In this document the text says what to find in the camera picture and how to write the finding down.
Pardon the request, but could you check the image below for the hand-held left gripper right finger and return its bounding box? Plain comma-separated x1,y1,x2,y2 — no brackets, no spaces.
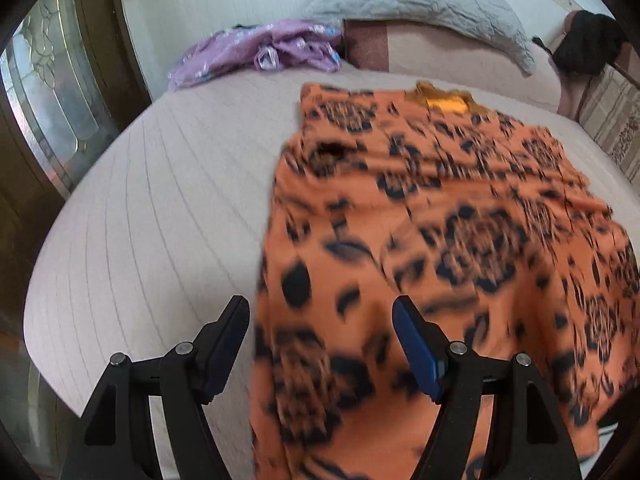
391,295,584,480

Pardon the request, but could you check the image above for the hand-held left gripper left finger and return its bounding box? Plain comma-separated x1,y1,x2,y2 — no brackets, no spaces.
59,295,251,480

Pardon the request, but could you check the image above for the orange black floral garment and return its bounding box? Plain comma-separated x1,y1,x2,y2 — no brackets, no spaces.
248,81,640,480

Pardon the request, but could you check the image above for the pink quilted bed cover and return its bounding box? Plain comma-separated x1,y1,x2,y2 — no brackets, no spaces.
22,62,640,480

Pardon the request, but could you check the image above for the pink bolster pillow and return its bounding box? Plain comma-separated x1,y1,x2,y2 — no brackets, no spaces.
342,19,563,113

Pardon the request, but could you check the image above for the purple floral garment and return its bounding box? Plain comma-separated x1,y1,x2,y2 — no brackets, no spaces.
167,18,345,92

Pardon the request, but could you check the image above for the beige patterned headboard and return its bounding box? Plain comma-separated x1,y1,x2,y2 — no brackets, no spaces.
564,10,640,186

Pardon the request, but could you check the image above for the wooden door with leaded glass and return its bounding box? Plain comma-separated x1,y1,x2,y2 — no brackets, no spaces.
0,0,153,411

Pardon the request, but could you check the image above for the black cloth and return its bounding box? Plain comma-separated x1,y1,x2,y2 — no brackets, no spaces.
554,10,628,77

